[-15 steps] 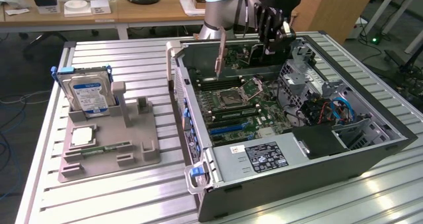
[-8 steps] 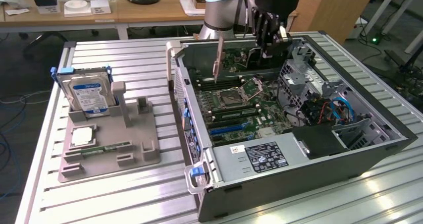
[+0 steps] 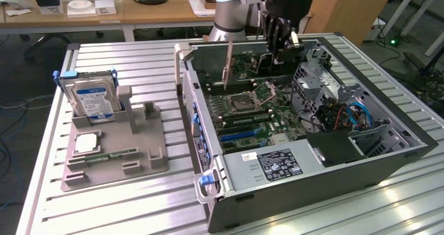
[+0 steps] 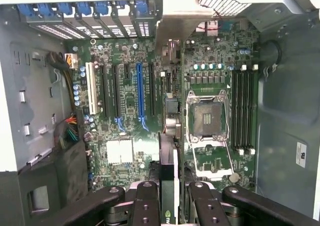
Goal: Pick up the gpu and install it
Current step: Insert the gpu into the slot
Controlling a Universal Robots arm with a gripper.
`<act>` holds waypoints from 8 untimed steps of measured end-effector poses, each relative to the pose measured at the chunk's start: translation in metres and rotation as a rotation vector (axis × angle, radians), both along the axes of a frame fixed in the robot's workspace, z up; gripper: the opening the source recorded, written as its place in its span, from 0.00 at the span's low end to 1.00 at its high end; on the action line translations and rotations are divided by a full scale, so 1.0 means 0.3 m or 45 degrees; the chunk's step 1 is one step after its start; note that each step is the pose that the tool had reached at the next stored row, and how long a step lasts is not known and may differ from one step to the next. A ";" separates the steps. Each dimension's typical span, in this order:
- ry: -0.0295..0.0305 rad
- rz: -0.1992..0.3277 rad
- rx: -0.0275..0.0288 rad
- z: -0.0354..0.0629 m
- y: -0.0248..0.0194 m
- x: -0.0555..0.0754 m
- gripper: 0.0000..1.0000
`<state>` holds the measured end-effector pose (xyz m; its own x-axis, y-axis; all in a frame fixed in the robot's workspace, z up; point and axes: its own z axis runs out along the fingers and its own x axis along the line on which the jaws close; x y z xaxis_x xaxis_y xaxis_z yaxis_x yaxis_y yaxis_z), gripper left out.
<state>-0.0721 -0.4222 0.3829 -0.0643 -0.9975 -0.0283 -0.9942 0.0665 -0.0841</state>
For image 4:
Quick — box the green motherboard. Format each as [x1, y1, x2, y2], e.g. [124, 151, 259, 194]
[64, 20, 260, 194]

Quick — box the multicoloured wire bundle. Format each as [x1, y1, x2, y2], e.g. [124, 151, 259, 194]
[53, 112, 81, 151]

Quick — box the black open PC case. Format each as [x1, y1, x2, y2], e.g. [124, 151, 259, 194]
[0, 0, 320, 226]

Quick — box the white expansion slot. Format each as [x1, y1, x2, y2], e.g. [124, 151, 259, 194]
[85, 62, 99, 116]

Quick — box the blue expansion slot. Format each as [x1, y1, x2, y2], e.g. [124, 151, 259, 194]
[136, 62, 146, 119]

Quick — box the black RAM slot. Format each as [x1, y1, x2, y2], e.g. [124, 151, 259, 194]
[242, 65, 250, 155]
[248, 64, 258, 155]
[231, 65, 238, 154]
[236, 65, 244, 155]

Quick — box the CPU socket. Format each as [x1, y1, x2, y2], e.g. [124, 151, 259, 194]
[186, 89, 231, 143]

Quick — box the metal socket cover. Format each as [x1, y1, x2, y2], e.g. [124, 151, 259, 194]
[191, 139, 236, 182]

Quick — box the long black expansion slot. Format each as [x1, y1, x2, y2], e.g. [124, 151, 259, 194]
[111, 64, 123, 119]
[100, 63, 111, 119]
[148, 62, 158, 117]

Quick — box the thin red wire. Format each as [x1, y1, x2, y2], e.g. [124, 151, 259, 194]
[197, 0, 226, 36]

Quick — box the black and yellow wire bundle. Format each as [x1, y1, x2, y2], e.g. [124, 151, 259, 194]
[46, 50, 81, 112]

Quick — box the black plastic shroud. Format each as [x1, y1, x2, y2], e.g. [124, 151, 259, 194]
[17, 140, 91, 226]

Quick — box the silver chipset heatsink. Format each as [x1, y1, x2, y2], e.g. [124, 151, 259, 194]
[106, 138, 135, 166]

